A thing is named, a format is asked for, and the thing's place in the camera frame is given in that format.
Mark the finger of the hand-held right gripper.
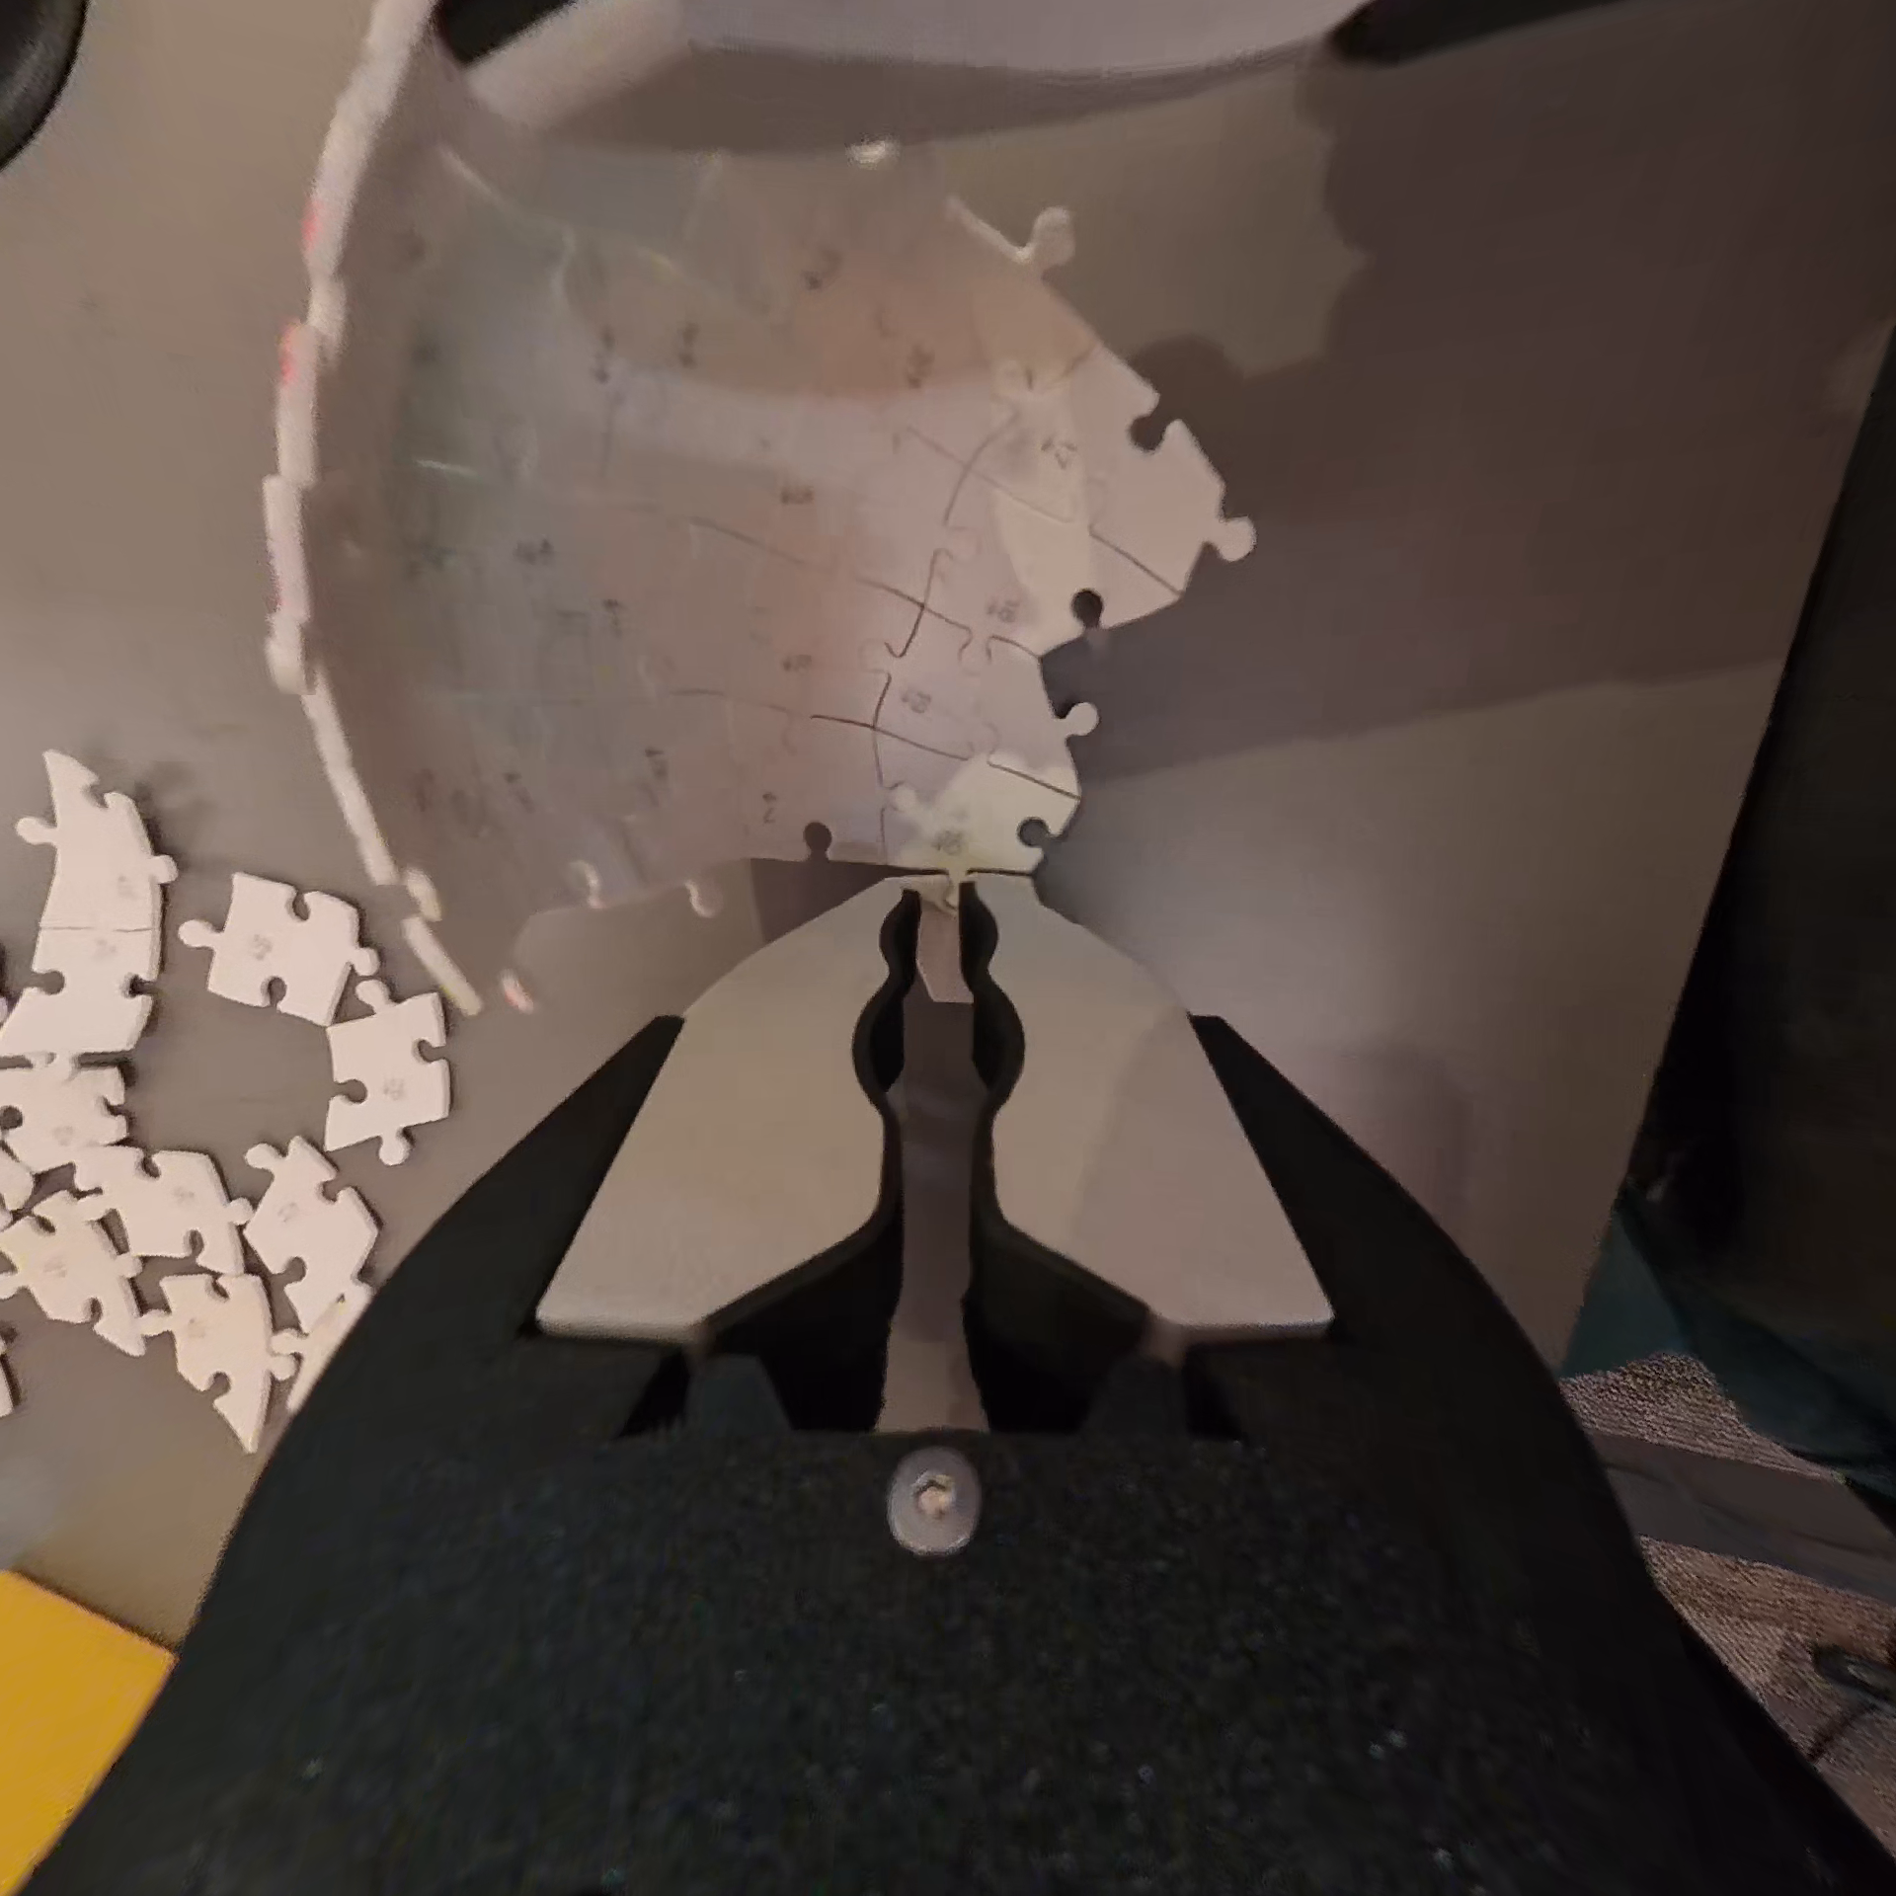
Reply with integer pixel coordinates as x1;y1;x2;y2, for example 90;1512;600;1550
471;0;1343;135

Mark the group of puzzle pieces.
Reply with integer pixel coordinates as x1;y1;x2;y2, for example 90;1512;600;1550
0;746;453;1454

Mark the black round puzzle stand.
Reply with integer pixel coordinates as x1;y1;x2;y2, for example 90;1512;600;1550
0;0;88;164

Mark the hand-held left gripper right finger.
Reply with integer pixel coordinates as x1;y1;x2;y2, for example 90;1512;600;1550
954;876;1336;1430

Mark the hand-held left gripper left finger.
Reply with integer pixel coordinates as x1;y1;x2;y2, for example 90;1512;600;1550
533;880;920;1430

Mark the partly built puzzle ball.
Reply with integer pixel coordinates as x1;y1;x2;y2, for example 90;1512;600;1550
265;0;1258;1016

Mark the yellow box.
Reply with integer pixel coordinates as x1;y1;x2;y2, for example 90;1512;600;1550
0;1570;180;1889

